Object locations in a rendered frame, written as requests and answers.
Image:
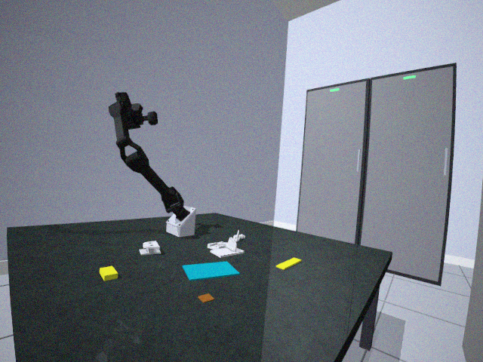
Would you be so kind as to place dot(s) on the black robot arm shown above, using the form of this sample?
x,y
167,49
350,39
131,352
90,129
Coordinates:
x,y
123,111

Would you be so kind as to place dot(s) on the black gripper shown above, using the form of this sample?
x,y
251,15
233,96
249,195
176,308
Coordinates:
x,y
151,117

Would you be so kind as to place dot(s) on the small orange flat square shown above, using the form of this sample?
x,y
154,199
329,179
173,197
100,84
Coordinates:
x,y
206,298

